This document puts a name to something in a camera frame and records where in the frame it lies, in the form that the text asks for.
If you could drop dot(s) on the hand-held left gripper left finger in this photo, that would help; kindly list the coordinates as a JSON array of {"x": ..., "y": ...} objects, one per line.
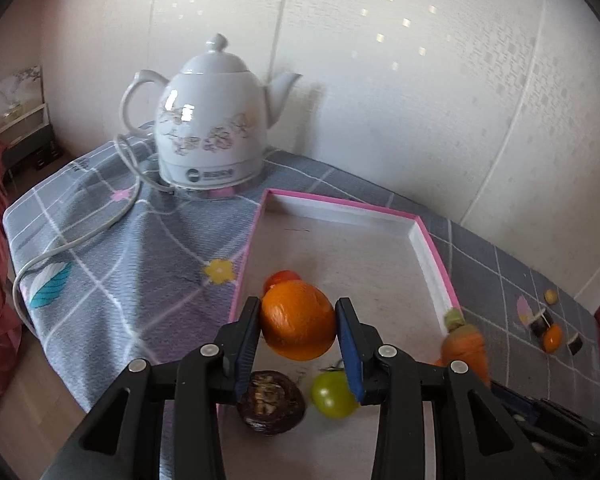
[{"x": 245, "y": 355}]

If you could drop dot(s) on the pink and white shallow tray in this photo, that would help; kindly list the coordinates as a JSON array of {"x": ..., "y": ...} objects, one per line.
[{"x": 355, "y": 260}]

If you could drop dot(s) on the orange carrot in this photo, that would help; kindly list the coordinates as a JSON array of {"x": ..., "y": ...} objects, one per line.
[{"x": 462, "y": 347}]

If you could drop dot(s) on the large round orange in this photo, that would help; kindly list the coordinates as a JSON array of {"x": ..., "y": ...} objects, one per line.
[{"x": 297, "y": 320}]

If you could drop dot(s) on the grey plaid tablecloth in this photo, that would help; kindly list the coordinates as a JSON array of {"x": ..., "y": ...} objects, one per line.
[{"x": 130, "y": 270}]

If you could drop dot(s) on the red tomato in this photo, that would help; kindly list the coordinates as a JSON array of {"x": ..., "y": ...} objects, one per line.
[{"x": 282, "y": 278}]

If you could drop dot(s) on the oval orange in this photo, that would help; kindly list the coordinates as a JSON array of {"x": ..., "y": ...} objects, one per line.
[{"x": 553, "y": 338}]

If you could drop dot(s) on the dark side cabinet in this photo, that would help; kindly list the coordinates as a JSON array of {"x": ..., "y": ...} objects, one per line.
[{"x": 30, "y": 145}]

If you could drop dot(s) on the green tomato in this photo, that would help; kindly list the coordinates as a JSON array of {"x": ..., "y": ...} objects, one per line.
[{"x": 330, "y": 395}]

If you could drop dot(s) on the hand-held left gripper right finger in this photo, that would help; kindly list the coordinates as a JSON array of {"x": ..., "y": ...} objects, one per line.
[{"x": 350, "y": 350}]

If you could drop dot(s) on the dark purple mangosteen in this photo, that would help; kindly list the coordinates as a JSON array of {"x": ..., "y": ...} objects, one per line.
[{"x": 270, "y": 402}]

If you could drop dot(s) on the white floral ceramic kettle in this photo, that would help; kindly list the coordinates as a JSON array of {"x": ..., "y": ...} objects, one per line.
[{"x": 215, "y": 115}]

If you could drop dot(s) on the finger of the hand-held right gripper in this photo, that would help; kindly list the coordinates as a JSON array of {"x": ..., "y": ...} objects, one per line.
[{"x": 512, "y": 400}]

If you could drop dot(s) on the silver kettle base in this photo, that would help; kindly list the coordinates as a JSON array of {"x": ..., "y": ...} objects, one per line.
[{"x": 215, "y": 194}]

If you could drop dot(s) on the black sushi roll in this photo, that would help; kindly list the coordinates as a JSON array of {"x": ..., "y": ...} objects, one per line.
[
  {"x": 538, "y": 327},
  {"x": 574, "y": 344}
]

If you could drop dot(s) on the floral picture board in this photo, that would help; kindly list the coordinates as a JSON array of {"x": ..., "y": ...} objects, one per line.
[{"x": 20, "y": 85}]

